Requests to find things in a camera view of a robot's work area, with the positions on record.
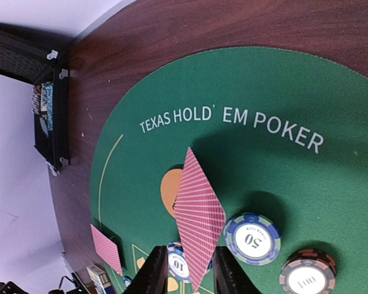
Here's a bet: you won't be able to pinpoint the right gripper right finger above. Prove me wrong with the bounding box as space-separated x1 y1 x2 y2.
212 246 261 294

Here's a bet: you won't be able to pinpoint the round green poker mat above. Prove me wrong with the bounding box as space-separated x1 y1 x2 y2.
90 47 368 293

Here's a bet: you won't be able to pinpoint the brown chip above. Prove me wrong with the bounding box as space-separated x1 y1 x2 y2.
279 248 337 294

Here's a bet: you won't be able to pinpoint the triangular black red button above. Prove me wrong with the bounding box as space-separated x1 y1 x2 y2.
101 224 124 262

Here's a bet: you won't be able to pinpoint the blue white chips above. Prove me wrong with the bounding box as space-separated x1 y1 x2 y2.
167 242 191 284

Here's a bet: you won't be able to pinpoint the orange round button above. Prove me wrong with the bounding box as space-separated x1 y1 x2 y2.
160 167 183 217

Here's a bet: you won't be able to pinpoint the black poker case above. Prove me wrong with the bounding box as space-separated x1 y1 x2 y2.
0 23 70 175

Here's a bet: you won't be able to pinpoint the single dealt pink card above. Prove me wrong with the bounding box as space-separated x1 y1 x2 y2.
90 224 123 277

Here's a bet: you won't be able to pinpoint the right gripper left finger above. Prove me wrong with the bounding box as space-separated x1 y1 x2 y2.
125 246 169 294

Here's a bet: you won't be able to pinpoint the clear card box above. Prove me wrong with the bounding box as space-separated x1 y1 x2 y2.
86 265 115 294

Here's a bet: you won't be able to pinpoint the green blue chip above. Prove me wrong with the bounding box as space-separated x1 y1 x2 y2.
223 213 281 266

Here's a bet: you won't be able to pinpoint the teal chip row in case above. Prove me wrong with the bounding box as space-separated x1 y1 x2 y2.
31 82 53 137

